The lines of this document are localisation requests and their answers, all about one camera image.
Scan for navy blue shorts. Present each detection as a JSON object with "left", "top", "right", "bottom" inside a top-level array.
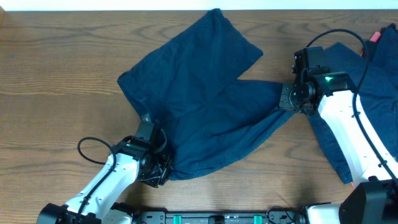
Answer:
[{"left": 118, "top": 9, "right": 292, "bottom": 180}]

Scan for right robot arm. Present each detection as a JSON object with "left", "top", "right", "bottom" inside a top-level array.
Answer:
[{"left": 279, "top": 72, "right": 397, "bottom": 223}]

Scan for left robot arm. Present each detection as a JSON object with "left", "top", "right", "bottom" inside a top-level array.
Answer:
[{"left": 37, "top": 140, "right": 172, "bottom": 224}]

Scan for pile of navy clothes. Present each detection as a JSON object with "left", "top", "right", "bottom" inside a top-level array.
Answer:
[{"left": 308, "top": 29, "right": 397, "bottom": 184}]

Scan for black garment with pink trim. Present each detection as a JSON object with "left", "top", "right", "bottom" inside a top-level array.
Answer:
[{"left": 365, "top": 23, "right": 397, "bottom": 60}]

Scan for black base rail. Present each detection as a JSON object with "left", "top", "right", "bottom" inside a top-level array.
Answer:
[{"left": 111, "top": 202, "right": 308, "bottom": 224}]

